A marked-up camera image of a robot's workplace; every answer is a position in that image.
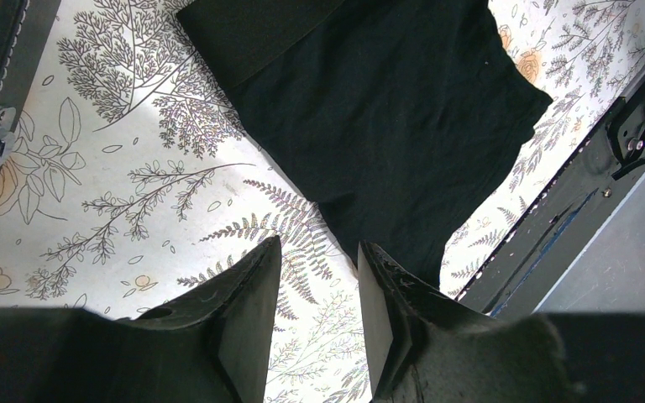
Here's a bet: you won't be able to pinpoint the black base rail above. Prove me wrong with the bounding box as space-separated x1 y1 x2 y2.
455 66 645 318

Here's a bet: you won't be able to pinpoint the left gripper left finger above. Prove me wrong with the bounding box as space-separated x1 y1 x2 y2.
128 236 281 402

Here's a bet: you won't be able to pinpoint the aluminium frame rails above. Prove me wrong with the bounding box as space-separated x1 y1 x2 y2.
536 174 645 311

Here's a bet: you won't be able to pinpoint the black underwear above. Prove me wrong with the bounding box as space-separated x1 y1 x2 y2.
176 0 552 287

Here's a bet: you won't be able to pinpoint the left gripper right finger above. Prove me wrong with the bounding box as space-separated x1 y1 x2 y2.
357 241 497 402

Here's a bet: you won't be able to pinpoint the floral tablecloth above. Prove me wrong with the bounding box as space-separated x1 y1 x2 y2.
0 1 645 402

